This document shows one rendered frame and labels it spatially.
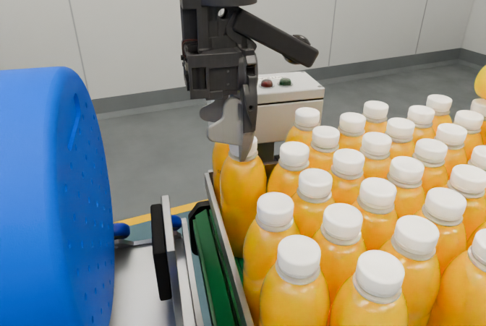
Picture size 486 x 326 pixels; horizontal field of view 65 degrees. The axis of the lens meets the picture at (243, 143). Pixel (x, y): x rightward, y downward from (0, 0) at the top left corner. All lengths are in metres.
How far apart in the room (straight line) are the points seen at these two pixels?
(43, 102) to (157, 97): 3.10
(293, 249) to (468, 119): 0.41
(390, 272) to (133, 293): 0.34
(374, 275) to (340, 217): 0.08
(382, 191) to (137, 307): 0.33
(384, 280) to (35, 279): 0.27
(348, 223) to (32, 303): 0.27
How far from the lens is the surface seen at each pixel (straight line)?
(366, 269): 0.36
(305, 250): 0.36
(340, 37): 4.07
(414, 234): 0.41
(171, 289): 0.46
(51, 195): 0.31
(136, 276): 0.58
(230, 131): 0.48
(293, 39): 0.47
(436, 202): 0.46
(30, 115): 0.33
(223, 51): 0.45
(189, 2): 0.44
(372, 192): 0.45
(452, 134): 0.62
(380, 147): 0.55
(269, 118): 0.69
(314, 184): 0.44
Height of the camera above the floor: 1.34
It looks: 29 degrees down
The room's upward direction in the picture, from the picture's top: straight up
